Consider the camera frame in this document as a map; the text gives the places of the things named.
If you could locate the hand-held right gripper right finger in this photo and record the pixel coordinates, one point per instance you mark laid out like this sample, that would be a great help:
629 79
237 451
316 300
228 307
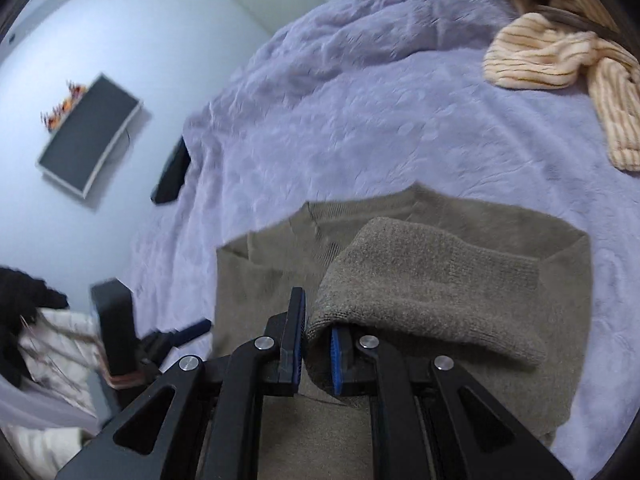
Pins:
336 360

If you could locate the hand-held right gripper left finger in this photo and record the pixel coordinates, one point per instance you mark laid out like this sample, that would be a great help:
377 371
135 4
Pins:
299 340

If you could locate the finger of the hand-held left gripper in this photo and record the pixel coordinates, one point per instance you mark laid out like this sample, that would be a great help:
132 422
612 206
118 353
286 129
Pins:
194 330

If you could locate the olive knit sweater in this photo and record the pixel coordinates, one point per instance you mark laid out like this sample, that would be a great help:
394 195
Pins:
450 270

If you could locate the black fuzzy cloth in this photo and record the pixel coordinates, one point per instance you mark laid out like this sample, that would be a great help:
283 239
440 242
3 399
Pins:
25 305

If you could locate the black rectangular object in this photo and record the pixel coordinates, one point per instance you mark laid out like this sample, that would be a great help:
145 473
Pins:
171 172

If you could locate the lavender textured blanket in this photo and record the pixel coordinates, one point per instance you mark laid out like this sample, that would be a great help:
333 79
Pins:
350 135

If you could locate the cream striped garment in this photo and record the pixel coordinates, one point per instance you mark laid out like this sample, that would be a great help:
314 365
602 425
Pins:
535 55

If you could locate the brown cloth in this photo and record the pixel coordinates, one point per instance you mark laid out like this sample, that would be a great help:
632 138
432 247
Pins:
575 19

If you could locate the wall-mounted black screen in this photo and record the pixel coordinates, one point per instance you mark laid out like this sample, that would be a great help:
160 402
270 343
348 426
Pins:
87 135

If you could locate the colourful wall decoration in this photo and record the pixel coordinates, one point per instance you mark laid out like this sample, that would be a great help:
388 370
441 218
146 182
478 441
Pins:
62 107

